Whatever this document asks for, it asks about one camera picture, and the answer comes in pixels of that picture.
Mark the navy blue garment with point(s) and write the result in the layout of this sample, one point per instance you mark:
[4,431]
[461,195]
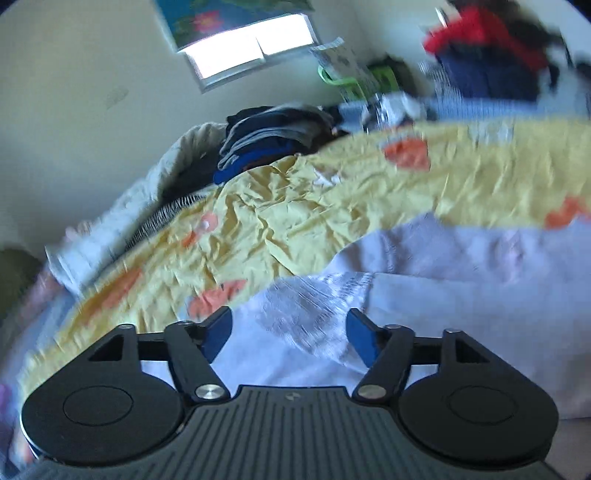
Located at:
[485,74]

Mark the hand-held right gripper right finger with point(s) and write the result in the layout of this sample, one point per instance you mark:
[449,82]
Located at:
[360,337]

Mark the window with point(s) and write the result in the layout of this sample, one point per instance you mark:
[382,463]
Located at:
[249,44]

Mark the yellow quilt with orange print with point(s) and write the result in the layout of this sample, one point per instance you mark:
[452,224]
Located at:
[295,203]

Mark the red jacket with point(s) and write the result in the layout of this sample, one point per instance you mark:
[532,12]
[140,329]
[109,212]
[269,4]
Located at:
[485,30]

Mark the white grey bedding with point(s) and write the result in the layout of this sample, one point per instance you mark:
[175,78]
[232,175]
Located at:
[129,207]

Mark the green basket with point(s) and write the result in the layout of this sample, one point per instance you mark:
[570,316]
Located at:
[351,78]

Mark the stack of folded dark clothes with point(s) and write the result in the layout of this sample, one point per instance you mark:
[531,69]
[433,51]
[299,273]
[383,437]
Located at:
[263,134]

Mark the light blue cloth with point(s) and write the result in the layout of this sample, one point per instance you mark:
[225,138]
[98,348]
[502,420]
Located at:
[485,110]

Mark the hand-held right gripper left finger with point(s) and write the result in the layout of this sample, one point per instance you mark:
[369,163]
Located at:
[219,334]

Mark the white knit garment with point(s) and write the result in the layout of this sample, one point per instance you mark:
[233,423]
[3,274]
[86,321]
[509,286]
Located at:
[443,295]

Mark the lotus print roller blind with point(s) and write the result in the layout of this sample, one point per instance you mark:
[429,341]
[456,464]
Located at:
[203,21]

